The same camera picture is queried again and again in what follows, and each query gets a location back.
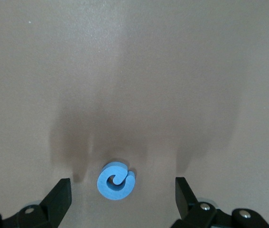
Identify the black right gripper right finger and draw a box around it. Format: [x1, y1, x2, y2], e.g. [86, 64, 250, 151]
[171, 176, 269, 228]

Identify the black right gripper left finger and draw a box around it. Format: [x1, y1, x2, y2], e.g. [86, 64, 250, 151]
[0, 178, 73, 228]

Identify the blue foam letter G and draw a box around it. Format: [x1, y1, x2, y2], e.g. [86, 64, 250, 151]
[97, 161, 136, 201]

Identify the brown table cover mat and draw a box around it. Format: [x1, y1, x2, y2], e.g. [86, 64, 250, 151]
[0, 0, 269, 228]

